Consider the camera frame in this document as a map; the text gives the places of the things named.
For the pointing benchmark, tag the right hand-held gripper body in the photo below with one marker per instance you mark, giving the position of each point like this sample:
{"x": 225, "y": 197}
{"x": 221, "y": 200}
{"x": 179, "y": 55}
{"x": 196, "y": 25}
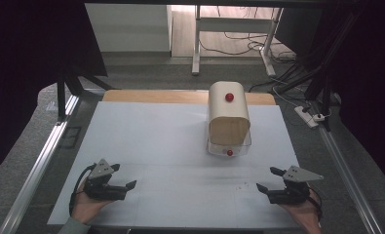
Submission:
{"x": 290, "y": 195}

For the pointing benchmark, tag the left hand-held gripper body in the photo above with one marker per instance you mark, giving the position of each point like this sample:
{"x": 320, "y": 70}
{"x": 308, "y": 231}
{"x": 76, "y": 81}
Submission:
{"x": 105, "y": 191}

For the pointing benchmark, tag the clear drawer with red knob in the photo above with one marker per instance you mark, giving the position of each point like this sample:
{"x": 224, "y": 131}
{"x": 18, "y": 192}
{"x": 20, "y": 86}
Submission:
{"x": 229, "y": 151}

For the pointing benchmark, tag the cream box with red knob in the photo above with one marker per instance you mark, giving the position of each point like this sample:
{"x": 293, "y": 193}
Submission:
{"x": 228, "y": 113}

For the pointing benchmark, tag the person's left hand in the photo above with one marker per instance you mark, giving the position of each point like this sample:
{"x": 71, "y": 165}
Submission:
{"x": 86, "y": 208}

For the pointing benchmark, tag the person's right hand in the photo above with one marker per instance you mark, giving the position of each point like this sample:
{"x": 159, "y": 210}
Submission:
{"x": 307, "y": 216}

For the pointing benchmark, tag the white table mat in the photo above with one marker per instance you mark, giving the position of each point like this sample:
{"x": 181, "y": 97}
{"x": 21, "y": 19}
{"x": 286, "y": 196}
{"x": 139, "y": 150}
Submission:
{"x": 164, "y": 156}

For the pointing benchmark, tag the black floor plate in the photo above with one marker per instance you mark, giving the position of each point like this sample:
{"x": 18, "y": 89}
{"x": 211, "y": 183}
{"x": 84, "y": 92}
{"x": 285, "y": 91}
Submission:
{"x": 70, "y": 137}

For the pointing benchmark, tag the white power strip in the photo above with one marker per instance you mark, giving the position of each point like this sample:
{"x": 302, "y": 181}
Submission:
{"x": 305, "y": 116}

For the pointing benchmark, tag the white plug adapter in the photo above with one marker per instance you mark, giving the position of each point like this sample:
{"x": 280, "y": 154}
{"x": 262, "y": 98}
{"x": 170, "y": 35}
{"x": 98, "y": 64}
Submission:
{"x": 320, "y": 117}

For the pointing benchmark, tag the black metal stand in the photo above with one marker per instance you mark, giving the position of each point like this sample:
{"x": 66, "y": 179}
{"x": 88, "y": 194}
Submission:
{"x": 61, "y": 97}
{"x": 325, "y": 87}

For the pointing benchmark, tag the dark curtain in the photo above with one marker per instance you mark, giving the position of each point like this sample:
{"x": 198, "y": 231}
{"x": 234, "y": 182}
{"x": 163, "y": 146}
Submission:
{"x": 24, "y": 65}
{"x": 372, "y": 81}

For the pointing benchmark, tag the white cabinet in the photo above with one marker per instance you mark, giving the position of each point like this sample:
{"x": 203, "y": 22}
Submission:
{"x": 128, "y": 27}

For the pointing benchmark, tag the aluminium rail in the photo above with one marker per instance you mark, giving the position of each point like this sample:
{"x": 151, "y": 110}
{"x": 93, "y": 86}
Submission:
{"x": 346, "y": 175}
{"x": 34, "y": 175}

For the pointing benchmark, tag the white desk frame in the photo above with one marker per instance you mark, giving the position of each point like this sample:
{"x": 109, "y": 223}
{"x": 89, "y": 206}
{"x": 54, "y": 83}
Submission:
{"x": 196, "y": 42}

